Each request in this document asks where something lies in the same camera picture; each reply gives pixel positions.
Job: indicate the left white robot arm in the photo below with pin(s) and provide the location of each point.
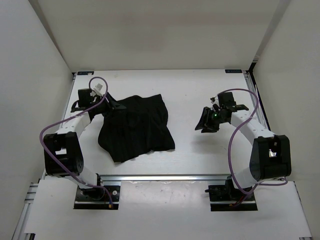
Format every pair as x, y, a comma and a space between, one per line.
63, 157

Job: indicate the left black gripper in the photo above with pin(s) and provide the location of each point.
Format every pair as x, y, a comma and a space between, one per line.
111, 106

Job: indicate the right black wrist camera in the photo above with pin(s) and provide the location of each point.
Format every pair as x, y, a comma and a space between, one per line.
225, 101

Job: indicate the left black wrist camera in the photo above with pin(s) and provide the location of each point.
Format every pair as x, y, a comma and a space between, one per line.
86, 98

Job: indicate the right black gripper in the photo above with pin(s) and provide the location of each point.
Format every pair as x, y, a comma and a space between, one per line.
210, 128

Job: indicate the black skirt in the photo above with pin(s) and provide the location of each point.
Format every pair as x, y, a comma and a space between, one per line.
137, 129

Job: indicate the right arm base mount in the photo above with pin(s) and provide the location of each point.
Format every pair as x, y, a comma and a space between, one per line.
225, 198

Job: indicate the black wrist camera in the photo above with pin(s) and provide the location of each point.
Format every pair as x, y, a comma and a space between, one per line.
86, 98
225, 101

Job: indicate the front aluminium rail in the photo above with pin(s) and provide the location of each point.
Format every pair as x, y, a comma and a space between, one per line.
166, 177

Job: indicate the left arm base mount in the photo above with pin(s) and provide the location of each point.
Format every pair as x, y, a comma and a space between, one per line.
97, 199

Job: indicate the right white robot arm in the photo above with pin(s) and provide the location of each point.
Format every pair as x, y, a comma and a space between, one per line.
270, 155

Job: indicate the white front cover panel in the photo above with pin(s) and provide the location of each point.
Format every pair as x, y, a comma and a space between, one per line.
177, 210

